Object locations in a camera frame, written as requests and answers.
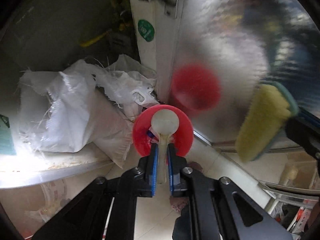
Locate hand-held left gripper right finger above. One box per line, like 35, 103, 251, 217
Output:
167, 142, 293, 240

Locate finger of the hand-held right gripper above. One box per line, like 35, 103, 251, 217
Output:
285, 106, 320, 159

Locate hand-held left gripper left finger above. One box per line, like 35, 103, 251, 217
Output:
32, 142, 159, 240

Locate yellow green sponge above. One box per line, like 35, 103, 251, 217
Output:
235, 83, 299, 162

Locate white plastic spoon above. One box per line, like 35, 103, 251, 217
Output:
151, 110, 180, 184

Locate pink patterned slipper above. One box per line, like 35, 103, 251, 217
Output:
170, 196, 192, 214

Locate white drain pipe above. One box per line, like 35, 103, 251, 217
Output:
279, 164, 300, 187

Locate red white packet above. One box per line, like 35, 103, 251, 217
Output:
287, 204, 312, 233

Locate white plastic bag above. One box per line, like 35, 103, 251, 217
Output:
95, 54, 161, 121

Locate white woven sack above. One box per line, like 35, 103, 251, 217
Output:
18, 60, 133, 169

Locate textured metal cabinet door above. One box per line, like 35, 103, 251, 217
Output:
172, 0, 320, 153

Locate green round sticker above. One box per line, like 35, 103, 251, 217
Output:
137, 19, 156, 42

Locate teal packet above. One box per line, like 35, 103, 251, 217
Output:
0, 114, 17, 156

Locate white cabinet post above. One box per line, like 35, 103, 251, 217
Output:
126, 0, 186, 106

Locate yellow hose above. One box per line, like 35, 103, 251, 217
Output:
80, 30, 112, 48

